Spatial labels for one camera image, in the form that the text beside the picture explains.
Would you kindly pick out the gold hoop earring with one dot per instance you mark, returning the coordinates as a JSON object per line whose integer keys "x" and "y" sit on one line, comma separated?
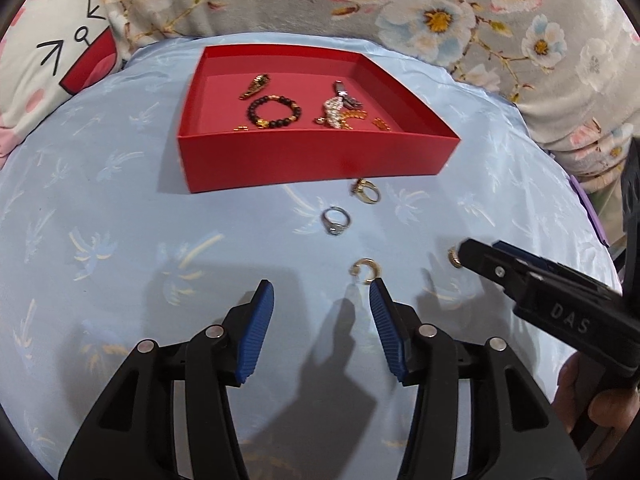
{"x": 454, "y": 257}
{"x": 363, "y": 265}

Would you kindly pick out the bunny face pillow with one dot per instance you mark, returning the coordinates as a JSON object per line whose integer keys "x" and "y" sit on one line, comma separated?
{"x": 45, "y": 75}

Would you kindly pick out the red cardboard box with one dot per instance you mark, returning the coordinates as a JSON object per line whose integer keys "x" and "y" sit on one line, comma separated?
{"x": 310, "y": 155}

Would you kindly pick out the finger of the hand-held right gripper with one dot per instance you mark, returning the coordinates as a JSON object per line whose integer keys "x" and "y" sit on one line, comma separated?
{"x": 515, "y": 251}
{"x": 487, "y": 262}

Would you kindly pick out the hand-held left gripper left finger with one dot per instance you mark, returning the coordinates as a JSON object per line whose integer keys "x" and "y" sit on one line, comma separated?
{"x": 255, "y": 330}

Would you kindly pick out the silver metal clasp piece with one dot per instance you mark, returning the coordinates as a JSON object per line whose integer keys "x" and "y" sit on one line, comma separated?
{"x": 342, "y": 90}

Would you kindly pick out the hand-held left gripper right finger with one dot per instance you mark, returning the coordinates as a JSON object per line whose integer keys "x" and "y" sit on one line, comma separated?
{"x": 389, "y": 332}

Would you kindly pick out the person's right hand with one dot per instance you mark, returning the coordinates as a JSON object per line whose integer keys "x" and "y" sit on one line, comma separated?
{"x": 575, "y": 390}

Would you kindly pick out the purple cloth edge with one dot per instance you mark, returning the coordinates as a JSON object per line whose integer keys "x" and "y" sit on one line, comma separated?
{"x": 590, "y": 212}

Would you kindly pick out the gold wristwatch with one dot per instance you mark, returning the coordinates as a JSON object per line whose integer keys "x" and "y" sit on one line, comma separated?
{"x": 255, "y": 86}

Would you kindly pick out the grey floral blanket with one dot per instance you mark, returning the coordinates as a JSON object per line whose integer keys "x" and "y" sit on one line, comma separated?
{"x": 500, "y": 20}

